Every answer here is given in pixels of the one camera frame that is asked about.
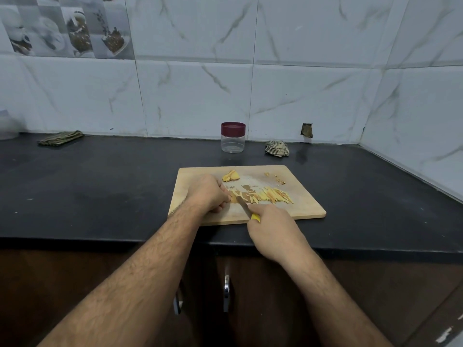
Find folded green cloth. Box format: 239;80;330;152
38;131;85;147

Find brown wooden cabinet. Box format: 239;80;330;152
0;245;463;347

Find metal cabinet handle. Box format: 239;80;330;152
172;287;184;316
222;274;233;314

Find small ginger peel scraps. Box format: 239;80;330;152
263;171;287;187

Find clear plastic container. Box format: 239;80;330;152
0;109;20;141

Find clear jar maroon lid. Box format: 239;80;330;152
220;122;247;154

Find decorative picture tiles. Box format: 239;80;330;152
0;0;135;60

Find black countertop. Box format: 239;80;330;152
0;133;463;256

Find yellow handled knife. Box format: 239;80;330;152
235;194;262;224

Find person's right forearm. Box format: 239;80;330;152
285;252;393;347

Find person's right hand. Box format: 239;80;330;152
246;203;316;266

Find pile of ginger strips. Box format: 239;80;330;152
230;184;295;205

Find crumpled patterned cloth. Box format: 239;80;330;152
264;140;290;158

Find person's left forearm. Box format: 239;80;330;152
38;204;205;347

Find wooden cutting board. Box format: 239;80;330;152
168;165;328;227

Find person's left hand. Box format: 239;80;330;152
184;174;236;217

